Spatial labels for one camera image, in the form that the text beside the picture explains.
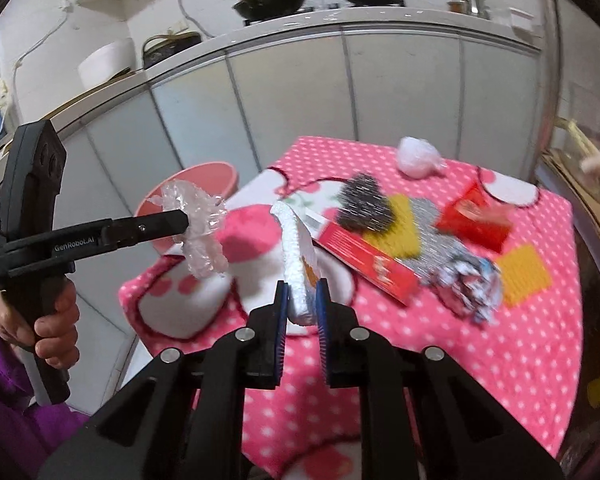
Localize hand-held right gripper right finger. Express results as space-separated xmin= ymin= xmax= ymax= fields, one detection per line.
xmin=316 ymin=280 xmax=566 ymax=480

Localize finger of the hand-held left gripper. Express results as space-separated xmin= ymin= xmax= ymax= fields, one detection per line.
xmin=100 ymin=209 xmax=190 ymax=257

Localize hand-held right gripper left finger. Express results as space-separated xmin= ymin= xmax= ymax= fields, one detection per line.
xmin=37 ymin=281 xmax=289 ymax=480

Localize clear plastic wrap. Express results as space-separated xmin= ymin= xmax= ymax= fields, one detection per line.
xmin=152 ymin=179 xmax=231 ymax=279

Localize white foam piece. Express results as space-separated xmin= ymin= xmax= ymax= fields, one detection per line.
xmin=270 ymin=201 xmax=322 ymax=326

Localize pink plastic basin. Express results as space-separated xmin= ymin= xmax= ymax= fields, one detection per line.
xmin=134 ymin=161 xmax=239 ymax=252

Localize large yellow sponge cloth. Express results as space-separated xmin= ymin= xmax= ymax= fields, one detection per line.
xmin=362 ymin=194 xmax=424 ymax=262

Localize steel wool scrubber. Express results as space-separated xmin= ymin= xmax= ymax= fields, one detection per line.
xmin=336 ymin=172 xmax=399 ymax=234

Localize silver glitter sponge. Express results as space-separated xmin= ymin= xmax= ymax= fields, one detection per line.
xmin=405 ymin=197 xmax=462 ymax=281

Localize foil ball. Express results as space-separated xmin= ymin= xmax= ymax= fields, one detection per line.
xmin=430 ymin=252 xmax=504 ymax=329

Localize small yellow sponge cloth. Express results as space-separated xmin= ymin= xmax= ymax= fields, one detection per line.
xmin=495 ymin=244 xmax=554 ymax=309

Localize person's left forearm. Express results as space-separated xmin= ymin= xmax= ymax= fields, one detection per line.
xmin=0 ymin=304 xmax=90 ymax=480

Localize person's left hand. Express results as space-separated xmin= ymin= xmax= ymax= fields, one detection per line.
xmin=0 ymin=280 xmax=80 ymax=371

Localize white rice cooker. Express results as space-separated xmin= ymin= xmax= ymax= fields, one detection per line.
xmin=77 ymin=37 xmax=137 ymax=92

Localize pink polka dot blanket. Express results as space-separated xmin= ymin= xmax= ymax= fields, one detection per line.
xmin=119 ymin=135 xmax=584 ymax=480

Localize grey kitchen cabinet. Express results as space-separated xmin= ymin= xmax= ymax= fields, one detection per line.
xmin=0 ymin=7 xmax=552 ymax=361

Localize white plastic bag ball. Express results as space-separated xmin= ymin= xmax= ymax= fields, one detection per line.
xmin=397 ymin=136 xmax=449 ymax=180

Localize gas stove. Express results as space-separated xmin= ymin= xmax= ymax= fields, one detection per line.
xmin=242 ymin=2 xmax=408 ymax=27

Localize white plastic container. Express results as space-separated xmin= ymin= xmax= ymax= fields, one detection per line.
xmin=507 ymin=7 xmax=536 ymax=31

